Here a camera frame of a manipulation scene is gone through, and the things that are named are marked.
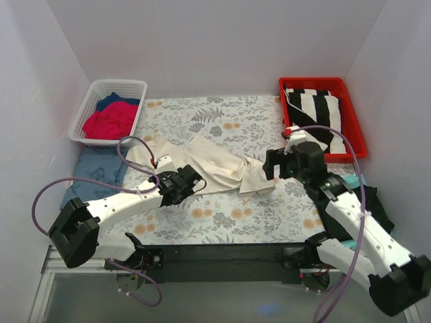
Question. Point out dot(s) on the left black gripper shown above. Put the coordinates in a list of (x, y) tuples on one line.
[(190, 177)]

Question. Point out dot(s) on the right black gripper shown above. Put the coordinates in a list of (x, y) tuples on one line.
[(273, 163)]

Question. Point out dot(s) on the cream white t-shirt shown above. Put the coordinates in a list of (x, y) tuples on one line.
[(223, 170)]

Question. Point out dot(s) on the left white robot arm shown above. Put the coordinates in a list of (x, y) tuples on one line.
[(77, 232)]

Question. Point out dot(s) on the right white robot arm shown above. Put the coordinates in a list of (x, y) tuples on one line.
[(394, 278)]

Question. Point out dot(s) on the black white striped shirt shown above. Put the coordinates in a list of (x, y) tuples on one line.
[(307, 107)]

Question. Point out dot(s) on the floral table mat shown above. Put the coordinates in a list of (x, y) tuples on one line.
[(247, 126)]

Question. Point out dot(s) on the blue folded t-shirt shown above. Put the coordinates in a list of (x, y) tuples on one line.
[(101, 165)]

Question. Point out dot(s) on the red plastic bin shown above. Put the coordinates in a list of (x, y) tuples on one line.
[(350, 126)]

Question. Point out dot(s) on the teal folded t-shirt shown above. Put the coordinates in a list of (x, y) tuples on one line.
[(354, 182)]

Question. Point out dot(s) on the red crumpled t-shirt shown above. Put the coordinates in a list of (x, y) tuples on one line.
[(114, 122)]

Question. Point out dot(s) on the white plastic laundry basket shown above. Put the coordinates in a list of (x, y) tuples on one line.
[(98, 90)]

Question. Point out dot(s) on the black folded t-shirt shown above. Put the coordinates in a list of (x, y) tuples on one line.
[(373, 205)]

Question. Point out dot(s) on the navy blue t-shirt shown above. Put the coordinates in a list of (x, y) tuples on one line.
[(104, 103)]

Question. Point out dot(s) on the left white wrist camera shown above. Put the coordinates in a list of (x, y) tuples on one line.
[(163, 164)]

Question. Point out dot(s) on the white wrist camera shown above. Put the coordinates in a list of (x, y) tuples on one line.
[(294, 136), (163, 164)]

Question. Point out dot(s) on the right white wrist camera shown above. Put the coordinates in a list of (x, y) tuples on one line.
[(294, 136)]

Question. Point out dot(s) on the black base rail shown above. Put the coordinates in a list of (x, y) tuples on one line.
[(281, 262)]

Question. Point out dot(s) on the aluminium frame rail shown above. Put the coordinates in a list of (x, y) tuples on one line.
[(53, 263)]

